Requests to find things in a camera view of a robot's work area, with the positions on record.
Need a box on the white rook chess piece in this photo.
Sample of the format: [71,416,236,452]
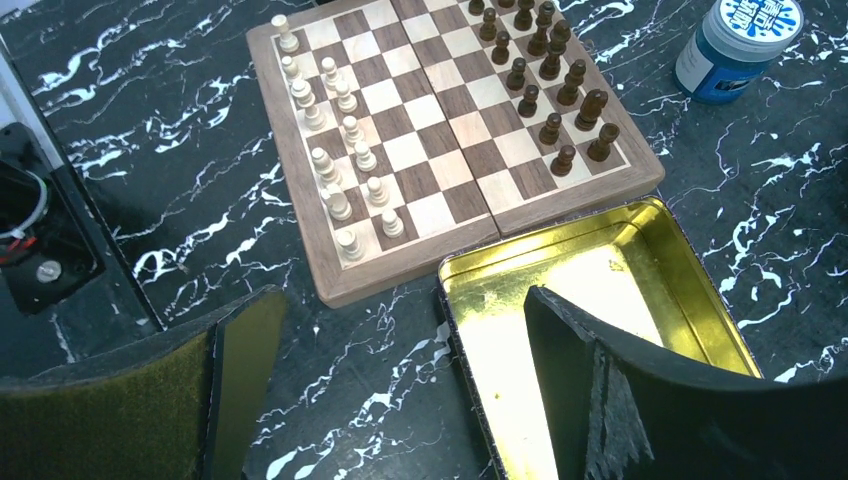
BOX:
[271,14,300,53]

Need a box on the white queen chess piece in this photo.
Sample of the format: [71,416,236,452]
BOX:
[290,79,326,131]

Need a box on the row of dark chess pieces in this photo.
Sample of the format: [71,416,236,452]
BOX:
[439,1,629,196]

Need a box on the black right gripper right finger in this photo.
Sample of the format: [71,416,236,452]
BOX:
[524,286,847,479]

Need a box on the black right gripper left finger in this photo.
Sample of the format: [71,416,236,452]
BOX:
[1,285,287,479]

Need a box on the wooden chess board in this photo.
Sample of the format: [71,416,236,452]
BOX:
[246,1,665,308]

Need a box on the empty gold square tin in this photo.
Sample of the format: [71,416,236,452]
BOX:
[437,197,760,479]

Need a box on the small blue white jar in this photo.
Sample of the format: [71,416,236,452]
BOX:
[673,0,804,105]

